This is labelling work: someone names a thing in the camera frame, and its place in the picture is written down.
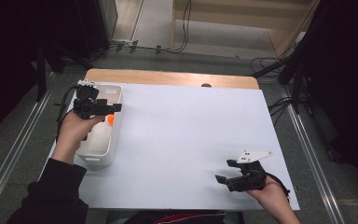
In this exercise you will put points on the orange ball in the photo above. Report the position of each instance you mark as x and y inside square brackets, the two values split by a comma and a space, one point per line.
[110, 119]

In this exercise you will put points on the white board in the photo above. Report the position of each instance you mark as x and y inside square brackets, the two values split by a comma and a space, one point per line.
[199, 149]

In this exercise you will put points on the small dark round object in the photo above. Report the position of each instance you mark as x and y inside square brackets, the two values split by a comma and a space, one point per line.
[206, 85]

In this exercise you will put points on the person's right hand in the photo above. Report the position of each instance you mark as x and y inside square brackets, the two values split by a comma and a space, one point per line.
[272, 194]

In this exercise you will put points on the white rectangular plastic bin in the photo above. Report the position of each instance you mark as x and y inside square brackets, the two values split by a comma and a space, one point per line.
[101, 146]

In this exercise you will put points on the black tripod stand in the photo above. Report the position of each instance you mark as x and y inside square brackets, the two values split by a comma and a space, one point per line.
[295, 77]

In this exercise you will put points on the black stand leg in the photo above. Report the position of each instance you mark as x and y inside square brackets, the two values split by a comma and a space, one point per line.
[41, 71]

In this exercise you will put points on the wooden table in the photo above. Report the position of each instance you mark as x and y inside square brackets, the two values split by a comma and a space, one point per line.
[167, 77]

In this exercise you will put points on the person's left hand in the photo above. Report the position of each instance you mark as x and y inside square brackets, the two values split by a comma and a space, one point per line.
[74, 133]

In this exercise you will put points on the metal floor rail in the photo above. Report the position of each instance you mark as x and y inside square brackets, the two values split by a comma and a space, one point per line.
[15, 149]
[313, 155]

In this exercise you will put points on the person's dark red clothing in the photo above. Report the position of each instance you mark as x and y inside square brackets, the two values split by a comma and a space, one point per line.
[186, 217]

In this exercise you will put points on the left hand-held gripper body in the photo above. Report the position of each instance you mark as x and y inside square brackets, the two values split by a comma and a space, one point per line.
[88, 104]

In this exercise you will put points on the wooden platform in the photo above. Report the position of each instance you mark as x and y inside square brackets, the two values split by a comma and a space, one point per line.
[230, 21]

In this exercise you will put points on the dark curtain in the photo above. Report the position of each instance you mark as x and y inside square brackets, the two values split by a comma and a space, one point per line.
[348, 77]
[9, 62]

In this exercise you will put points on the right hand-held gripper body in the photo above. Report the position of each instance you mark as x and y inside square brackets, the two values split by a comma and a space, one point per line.
[248, 180]

